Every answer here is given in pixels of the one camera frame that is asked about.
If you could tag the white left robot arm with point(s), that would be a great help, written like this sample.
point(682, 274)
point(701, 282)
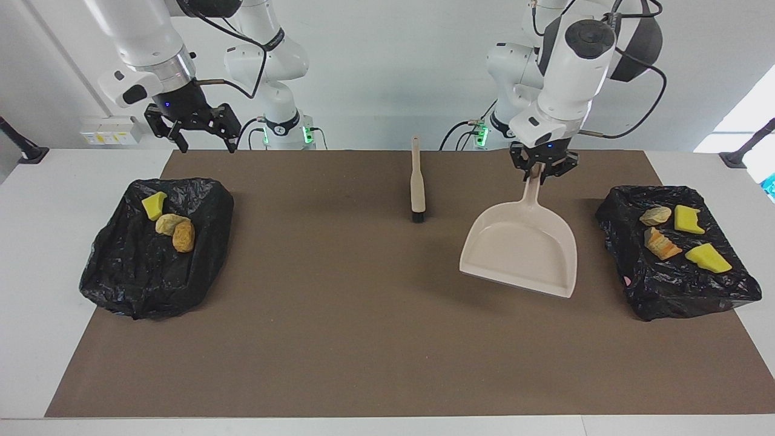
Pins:
point(569, 72)

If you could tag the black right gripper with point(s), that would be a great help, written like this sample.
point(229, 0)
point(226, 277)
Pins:
point(181, 100)

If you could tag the yellow sponge with green edge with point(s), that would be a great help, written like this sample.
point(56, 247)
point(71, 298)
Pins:
point(708, 258)

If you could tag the large beige sponge chunk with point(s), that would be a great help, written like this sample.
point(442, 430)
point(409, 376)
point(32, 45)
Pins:
point(661, 244)

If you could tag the yellow sponge wedge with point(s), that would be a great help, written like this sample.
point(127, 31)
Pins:
point(154, 204)

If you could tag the beige plastic dustpan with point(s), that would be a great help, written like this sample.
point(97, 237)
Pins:
point(521, 254)

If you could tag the beige hand brush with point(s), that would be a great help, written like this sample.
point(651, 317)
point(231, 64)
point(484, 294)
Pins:
point(417, 181)

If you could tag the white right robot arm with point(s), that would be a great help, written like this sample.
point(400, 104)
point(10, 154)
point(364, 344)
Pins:
point(145, 42)

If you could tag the pale beige sponge chunk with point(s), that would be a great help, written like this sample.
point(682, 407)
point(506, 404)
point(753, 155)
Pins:
point(166, 223)

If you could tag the curved yellow sponge piece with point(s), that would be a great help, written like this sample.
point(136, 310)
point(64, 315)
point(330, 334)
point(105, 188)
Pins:
point(688, 219)

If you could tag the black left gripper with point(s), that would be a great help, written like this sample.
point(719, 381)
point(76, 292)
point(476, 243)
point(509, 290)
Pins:
point(545, 151)

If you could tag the teal object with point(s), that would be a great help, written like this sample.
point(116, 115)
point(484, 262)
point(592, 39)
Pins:
point(770, 186)

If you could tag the round beige foam piece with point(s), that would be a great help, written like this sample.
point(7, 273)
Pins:
point(656, 215)

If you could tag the orange-brown sponge lump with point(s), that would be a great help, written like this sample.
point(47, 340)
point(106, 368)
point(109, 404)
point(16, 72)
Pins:
point(184, 237)

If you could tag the brown table mat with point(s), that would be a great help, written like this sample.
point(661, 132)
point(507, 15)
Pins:
point(363, 375)

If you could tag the white wall socket box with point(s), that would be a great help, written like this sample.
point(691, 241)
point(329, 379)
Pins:
point(112, 130)

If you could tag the black bag-lined bin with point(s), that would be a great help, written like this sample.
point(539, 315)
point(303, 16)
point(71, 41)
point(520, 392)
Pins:
point(678, 284)
point(157, 284)

